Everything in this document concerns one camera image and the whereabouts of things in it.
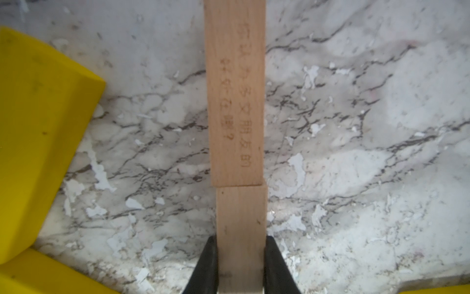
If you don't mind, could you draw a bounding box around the wooden block bottom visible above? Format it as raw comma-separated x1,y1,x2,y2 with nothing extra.
216,184,268,294

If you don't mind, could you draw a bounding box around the wooden block top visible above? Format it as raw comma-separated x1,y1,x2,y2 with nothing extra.
204,1,266,187

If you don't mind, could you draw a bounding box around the yellow block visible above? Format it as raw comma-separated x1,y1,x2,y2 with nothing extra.
1,27,106,263
1,249,115,294
399,284,470,294

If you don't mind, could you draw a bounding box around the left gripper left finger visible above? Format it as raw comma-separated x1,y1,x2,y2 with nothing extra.
182,235,219,294

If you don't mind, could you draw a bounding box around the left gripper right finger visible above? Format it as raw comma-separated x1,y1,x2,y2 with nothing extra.
263,236,301,294

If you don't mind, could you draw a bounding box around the wooden block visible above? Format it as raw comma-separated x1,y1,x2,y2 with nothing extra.
216,184,268,294
204,1,266,187

